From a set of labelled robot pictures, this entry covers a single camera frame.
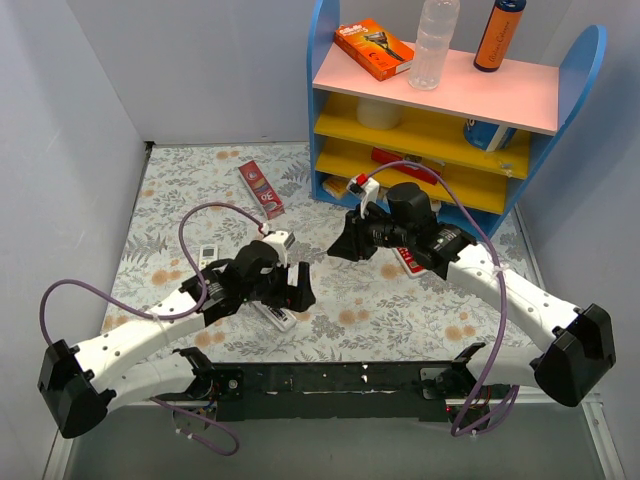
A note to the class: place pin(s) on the red toothpaste box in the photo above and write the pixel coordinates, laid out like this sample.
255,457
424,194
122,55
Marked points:
261,190

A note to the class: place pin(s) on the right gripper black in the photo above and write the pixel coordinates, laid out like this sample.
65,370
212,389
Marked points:
362,232

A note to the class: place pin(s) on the orange cylindrical bottle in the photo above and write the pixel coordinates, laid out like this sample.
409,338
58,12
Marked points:
498,34

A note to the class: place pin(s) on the white remote with screen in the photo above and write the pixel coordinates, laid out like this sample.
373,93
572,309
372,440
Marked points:
208,253

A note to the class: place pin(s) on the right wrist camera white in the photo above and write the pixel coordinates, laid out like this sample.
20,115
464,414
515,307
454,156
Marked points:
366,189

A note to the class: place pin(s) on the black base bar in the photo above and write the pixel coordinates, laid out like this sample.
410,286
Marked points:
345,390

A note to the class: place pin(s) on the clear plastic bottle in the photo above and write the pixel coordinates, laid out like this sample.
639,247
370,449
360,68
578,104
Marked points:
435,31

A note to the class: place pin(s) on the aluminium rail frame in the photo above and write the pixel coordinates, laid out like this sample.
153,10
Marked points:
539,440

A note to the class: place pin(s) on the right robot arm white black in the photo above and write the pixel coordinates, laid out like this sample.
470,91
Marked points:
576,345

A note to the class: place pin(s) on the red white remote control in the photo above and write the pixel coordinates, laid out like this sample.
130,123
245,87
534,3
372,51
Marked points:
408,263

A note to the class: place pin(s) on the white pack right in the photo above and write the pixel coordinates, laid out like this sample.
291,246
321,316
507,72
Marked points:
436,206

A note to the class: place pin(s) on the white paper roll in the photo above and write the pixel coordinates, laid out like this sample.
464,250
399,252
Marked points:
378,115

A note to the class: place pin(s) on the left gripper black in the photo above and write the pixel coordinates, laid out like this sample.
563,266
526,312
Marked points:
288,288

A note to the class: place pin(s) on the orange razor box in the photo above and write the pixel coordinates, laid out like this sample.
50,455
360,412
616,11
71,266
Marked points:
374,48

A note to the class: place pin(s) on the blue white can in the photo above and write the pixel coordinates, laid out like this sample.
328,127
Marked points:
488,137

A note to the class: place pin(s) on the red box on shelf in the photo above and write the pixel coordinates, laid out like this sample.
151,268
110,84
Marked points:
415,166

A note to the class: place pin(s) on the floral table mat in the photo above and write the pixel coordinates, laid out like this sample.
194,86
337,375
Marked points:
372,310

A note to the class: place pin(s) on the blue shelf unit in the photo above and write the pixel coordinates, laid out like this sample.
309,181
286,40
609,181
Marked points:
479,188

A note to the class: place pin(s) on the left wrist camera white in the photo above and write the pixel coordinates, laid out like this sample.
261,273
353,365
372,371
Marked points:
280,241

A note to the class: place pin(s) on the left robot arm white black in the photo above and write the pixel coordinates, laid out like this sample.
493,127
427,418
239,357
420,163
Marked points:
82,384

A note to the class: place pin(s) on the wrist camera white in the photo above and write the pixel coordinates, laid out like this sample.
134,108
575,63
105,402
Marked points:
280,241
366,189

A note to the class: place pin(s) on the yellow soap pack left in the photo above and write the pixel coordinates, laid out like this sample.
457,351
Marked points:
335,186

